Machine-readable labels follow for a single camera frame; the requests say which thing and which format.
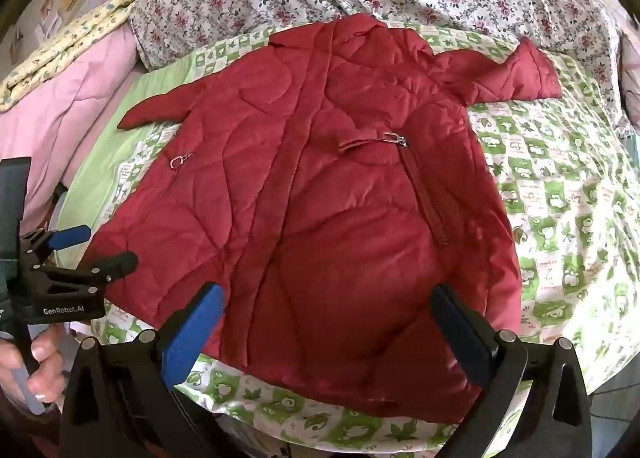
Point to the yellow floral blanket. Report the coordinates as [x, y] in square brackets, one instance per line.
[75, 40]

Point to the green printed bedsheet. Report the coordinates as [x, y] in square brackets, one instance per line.
[555, 188]

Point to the pink quilt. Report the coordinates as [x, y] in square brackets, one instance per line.
[60, 112]

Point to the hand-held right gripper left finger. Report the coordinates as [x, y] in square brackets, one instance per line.
[192, 338]

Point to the person's left hand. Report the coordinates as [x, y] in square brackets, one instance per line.
[47, 363]

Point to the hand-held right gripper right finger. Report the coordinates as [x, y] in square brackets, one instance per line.
[462, 338]

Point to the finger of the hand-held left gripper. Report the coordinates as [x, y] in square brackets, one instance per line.
[72, 238]
[115, 265]

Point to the red quilted jacket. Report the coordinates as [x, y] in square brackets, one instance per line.
[325, 188]

